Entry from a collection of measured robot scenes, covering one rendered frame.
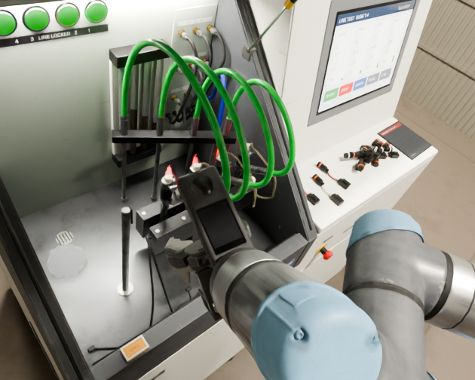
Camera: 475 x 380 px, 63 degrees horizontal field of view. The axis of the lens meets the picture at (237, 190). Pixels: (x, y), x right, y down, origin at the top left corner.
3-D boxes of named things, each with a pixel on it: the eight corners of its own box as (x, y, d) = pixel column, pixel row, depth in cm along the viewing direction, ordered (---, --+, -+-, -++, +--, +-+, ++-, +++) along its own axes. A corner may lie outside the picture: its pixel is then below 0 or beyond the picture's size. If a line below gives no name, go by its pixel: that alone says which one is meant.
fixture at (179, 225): (153, 269, 105) (157, 237, 94) (134, 242, 110) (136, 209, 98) (246, 218, 124) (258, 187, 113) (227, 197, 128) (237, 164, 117)
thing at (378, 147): (362, 180, 125) (369, 169, 121) (338, 160, 130) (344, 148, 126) (399, 157, 138) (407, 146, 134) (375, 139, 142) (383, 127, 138)
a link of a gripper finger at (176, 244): (163, 282, 56) (196, 294, 48) (149, 245, 55) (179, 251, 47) (182, 271, 57) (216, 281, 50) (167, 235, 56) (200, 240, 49)
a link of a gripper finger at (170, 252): (159, 263, 50) (192, 273, 43) (154, 252, 50) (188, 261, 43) (188, 247, 53) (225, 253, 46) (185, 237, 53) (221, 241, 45)
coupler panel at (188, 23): (170, 119, 114) (182, 16, 91) (164, 112, 115) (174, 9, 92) (206, 108, 121) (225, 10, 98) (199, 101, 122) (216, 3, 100)
